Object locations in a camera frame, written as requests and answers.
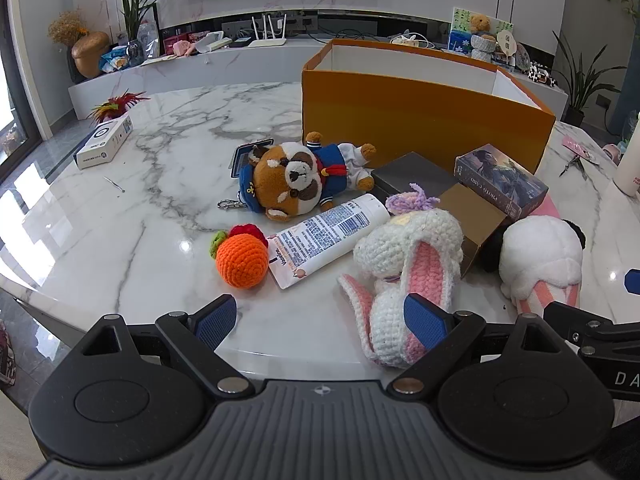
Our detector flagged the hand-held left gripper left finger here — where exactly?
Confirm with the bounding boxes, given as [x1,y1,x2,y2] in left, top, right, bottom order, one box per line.
[82,294,253,397]

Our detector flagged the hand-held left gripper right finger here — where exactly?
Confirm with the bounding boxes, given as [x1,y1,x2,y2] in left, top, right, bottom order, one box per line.
[385,294,558,396]

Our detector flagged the panda plush toy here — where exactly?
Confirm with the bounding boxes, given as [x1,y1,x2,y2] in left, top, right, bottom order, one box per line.
[481,216,587,317]

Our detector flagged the white crochet bunny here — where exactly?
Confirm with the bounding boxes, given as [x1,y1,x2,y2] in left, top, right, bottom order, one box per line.
[337,183,465,368]

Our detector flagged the pink paper sheet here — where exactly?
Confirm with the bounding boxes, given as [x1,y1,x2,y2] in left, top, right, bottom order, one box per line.
[527,195,563,218]

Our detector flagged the sailor dog plush toy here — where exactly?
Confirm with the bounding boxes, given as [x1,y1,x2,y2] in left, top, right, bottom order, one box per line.
[216,131,377,223]

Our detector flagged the orange cardboard box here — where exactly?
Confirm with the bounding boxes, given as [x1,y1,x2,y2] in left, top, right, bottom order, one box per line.
[301,38,557,176]

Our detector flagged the crochet orange fruit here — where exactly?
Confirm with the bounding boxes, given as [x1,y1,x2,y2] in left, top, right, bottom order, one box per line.
[209,230,269,288]

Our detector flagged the red crochet strawberry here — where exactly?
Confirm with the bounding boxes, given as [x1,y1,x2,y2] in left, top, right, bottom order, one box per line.
[229,224,269,248]

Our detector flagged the brown cardboard box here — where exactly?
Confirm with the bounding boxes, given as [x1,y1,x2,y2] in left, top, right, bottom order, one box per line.
[437,182,508,279]

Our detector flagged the white bottle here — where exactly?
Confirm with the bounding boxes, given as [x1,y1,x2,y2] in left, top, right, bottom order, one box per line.
[612,135,640,196]

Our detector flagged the small scissors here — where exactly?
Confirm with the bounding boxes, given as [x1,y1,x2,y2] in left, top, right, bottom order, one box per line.
[559,155,588,178]

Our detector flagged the white lotion tube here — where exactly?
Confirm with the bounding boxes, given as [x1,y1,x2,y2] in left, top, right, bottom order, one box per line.
[267,193,391,290]

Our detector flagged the pink printed card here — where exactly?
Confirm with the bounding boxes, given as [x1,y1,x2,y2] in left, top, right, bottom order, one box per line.
[562,135,601,166]

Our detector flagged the illustrated card box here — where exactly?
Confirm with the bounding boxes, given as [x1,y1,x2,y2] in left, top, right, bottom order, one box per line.
[454,144,549,221]

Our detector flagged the dark blue card holder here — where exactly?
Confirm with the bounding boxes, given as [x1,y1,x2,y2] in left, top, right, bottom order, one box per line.
[227,141,275,179]

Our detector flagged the potted long leaf plant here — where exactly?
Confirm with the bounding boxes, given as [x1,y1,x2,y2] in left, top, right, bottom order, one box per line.
[552,30,628,128]

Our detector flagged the white product box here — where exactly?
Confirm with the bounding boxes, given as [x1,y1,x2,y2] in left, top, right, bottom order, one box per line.
[74,114,133,170]

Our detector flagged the patterned rug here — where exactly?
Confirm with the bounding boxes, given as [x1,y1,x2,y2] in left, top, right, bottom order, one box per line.
[0,320,17,386]

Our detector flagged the black white cow figures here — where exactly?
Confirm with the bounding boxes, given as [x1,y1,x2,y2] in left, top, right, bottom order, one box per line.
[527,62,558,86]

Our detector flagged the colourful feather toy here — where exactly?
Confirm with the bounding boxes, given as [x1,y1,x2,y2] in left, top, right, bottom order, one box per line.
[86,89,151,126]

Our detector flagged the marble television cabinet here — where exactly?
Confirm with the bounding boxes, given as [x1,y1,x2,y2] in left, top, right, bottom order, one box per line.
[67,9,571,121]

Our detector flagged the round paper fan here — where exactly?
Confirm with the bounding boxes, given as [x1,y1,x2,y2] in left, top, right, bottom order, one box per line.
[495,30,518,57]

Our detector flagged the white plastic container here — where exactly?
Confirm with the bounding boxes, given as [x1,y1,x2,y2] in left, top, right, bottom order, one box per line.
[192,31,226,53]

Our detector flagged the snack packets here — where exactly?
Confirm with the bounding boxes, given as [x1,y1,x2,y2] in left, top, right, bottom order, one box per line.
[98,45,131,72]

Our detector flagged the white router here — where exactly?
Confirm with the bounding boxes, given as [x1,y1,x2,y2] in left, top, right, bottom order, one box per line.
[248,14,288,48]

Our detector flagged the clear plastic bag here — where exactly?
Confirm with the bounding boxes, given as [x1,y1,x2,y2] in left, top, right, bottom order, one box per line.
[136,19,161,57]

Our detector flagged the painted picture card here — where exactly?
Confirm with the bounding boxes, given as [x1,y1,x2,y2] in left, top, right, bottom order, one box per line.
[448,7,515,56]

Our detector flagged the gold vase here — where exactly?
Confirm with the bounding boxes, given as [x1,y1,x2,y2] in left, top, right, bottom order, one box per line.
[71,31,111,79]

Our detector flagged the tall green leafy plant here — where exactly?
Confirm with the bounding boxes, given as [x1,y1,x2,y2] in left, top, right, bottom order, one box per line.
[120,0,173,43]

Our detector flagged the dried yellow flowers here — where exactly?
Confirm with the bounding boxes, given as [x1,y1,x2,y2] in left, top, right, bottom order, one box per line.
[48,7,91,46]

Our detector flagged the white charger with cables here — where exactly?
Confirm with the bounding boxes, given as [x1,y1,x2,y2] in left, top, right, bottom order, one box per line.
[390,32,436,51]

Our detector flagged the black cables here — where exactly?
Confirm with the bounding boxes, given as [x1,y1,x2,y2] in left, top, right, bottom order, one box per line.
[305,29,373,42]

